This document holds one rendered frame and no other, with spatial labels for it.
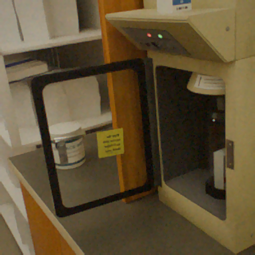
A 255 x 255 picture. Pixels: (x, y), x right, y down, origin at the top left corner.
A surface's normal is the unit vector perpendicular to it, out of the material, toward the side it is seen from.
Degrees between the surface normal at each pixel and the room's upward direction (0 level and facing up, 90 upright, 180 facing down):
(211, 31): 90
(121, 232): 0
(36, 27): 100
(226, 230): 90
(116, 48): 90
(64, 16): 93
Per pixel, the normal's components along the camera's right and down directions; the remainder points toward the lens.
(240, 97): 0.51, 0.26
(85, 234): -0.10, -0.93
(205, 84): -0.66, -0.07
